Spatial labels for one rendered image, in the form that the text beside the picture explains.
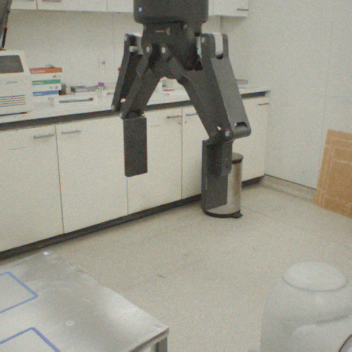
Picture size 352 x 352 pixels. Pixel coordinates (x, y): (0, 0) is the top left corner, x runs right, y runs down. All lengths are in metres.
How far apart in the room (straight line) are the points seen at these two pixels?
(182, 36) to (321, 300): 0.48
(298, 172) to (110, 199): 1.71
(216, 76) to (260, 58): 3.76
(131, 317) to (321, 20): 3.19
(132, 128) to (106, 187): 2.61
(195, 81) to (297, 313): 0.45
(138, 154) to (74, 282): 0.57
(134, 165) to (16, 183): 2.32
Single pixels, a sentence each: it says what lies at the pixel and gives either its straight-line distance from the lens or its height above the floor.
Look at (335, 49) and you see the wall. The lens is 3.73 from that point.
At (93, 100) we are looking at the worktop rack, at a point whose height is 0.92.
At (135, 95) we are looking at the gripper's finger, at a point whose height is 1.29.
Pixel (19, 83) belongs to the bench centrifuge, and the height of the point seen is 1.08.
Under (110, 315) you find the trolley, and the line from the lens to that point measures 0.94.
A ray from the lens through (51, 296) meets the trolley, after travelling 1.02.
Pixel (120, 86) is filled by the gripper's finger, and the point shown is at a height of 1.30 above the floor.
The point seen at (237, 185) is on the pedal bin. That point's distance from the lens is 3.41.
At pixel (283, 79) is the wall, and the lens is 4.01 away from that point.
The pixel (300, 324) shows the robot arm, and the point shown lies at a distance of 0.77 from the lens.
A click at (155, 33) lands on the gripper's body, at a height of 1.35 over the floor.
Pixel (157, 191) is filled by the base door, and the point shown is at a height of 0.20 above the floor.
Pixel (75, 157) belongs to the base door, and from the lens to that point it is 2.95.
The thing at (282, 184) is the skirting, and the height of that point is 0.04.
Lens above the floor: 1.35
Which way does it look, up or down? 17 degrees down
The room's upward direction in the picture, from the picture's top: straight up
